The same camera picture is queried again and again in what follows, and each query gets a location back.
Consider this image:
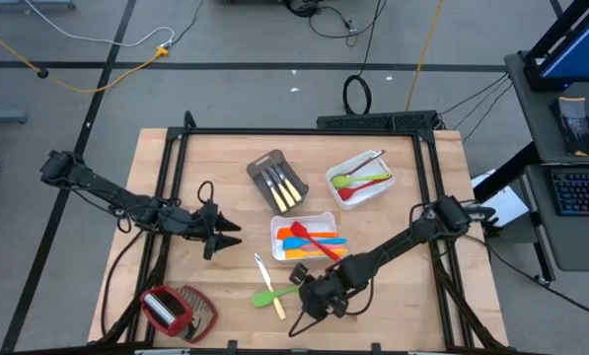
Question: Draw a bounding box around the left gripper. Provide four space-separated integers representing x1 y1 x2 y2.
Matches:
189 201 244 261

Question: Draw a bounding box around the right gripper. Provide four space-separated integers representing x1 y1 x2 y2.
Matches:
289 263 348 320

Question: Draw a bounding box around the cream handled table knife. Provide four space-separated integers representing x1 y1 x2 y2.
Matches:
258 170 289 214
266 166 298 209
253 251 288 321
275 163 304 203

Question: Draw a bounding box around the yellow silicone spatula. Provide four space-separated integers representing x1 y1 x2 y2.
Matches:
283 247 349 261

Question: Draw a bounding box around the green silicone spatula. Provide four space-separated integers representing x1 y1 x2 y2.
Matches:
251 284 304 310

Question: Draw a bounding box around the orange silicone spatula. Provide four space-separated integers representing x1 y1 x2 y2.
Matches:
275 226 339 242

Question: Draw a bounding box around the blue silicone spatula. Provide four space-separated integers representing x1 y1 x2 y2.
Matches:
280 236 348 251

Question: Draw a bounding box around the red silicone spatula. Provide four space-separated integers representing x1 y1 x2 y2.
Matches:
289 220 343 263

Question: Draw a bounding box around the thin brown utensil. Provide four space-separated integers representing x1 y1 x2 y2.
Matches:
344 149 388 178

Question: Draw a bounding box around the grey translucent plastic bin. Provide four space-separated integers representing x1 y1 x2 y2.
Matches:
246 148 310 214

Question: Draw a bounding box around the white plastic bin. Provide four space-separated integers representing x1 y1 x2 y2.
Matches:
269 211 338 262
325 149 396 211

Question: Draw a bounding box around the red metal box grater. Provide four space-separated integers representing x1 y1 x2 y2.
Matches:
139 284 220 345

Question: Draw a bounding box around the white paper sheet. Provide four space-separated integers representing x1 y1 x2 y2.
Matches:
470 169 531 229

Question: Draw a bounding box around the grey cart base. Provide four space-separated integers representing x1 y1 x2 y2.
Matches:
0 108 29 124

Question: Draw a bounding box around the black computer desk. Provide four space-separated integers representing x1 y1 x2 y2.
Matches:
473 48 589 288

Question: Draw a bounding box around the black backlit keyboard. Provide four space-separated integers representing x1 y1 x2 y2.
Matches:
550 169 589 217

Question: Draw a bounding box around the black grey work glove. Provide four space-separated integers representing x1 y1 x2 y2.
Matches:
550 96 589 158

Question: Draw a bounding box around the computer monitor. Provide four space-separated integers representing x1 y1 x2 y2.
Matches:
522 0 589 94

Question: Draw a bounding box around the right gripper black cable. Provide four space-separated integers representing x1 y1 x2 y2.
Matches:
287 275 375 339

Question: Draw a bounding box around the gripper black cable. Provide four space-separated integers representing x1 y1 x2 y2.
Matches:
287 275 375 339
197 180 215 206

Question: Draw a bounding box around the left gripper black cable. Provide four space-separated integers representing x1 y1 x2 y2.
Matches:
197 180 215 206

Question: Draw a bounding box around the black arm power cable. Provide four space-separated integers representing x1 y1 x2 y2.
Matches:
100 229 147 341

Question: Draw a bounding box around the black aluminium table frame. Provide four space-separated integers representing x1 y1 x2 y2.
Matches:
87 110 510 355

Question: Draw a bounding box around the coiled black cable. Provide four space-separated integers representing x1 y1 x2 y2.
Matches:
341 0 389 116

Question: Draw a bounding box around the yellow floor extension cable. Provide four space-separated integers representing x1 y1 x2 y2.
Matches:
0 19 171 95

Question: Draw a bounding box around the white floor cable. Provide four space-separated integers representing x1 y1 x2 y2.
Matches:
22 0 177 49

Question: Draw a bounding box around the black cable tangle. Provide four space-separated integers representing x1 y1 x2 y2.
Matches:
284 0 359 48

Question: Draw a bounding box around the thin black cable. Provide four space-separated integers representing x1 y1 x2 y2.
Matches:
462 84 515 145
436 72 511 117

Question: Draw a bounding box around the black floor cable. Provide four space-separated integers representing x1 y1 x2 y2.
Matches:
464 234 589 322

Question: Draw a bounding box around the yellow hanging cable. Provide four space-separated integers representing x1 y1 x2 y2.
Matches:
405 0 446 112

